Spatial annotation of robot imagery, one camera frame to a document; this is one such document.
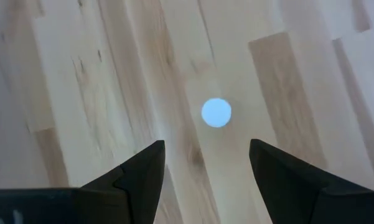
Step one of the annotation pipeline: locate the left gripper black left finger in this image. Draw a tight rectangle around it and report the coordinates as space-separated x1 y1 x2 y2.
0 139 166 224

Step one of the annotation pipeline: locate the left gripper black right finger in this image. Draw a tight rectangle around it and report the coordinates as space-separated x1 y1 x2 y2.
249 139 374 224

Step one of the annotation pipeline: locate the blue medicine bottle white cap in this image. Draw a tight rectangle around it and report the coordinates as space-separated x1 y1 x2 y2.
201 98 233 128

